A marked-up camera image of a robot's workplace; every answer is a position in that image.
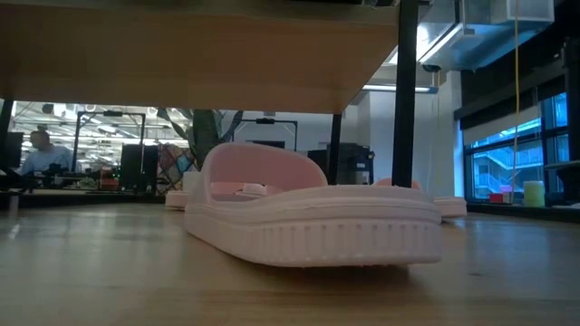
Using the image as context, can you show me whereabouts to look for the black monitor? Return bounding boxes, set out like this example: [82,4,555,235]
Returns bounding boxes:
[0,131,24,169]

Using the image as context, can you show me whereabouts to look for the pink rubber slide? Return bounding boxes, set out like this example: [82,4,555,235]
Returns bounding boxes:
[184,142,444,268]
[165,189,190,211]
[373,177,468,218]

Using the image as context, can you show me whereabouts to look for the colourful patchwork quilt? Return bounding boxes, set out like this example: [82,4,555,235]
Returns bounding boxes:
[156,143,197,196]

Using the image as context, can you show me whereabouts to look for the wooden shelf black legs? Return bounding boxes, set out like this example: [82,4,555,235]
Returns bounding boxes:
[0,0,421,187]

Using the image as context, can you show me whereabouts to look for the silver air duct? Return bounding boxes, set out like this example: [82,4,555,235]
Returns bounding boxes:
[419,0,555,72]

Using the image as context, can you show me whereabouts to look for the black table frame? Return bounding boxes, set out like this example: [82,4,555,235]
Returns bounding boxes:
[0,189,580,223]

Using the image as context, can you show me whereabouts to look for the black upright post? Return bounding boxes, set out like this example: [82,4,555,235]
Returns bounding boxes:
[561,38,580,160]

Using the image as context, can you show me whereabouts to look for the ceiling light tube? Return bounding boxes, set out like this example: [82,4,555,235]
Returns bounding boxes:
[362,83,439,94]

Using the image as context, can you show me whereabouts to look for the yellow hanging cord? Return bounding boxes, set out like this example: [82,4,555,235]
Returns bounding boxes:
[511,0,521,205]

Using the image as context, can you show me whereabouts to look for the person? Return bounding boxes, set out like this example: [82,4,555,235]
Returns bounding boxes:
[18,129,76,177]

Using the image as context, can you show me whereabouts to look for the potted snake plant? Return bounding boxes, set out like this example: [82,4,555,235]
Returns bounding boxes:
[157,108,245,194]

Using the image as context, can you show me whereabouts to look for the black cabinet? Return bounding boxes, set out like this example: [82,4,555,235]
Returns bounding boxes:
[307,142,376,186]

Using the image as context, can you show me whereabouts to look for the black camera rig frame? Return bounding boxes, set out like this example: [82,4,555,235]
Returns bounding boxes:
[231,117,299,150]
[72,110,147,173]

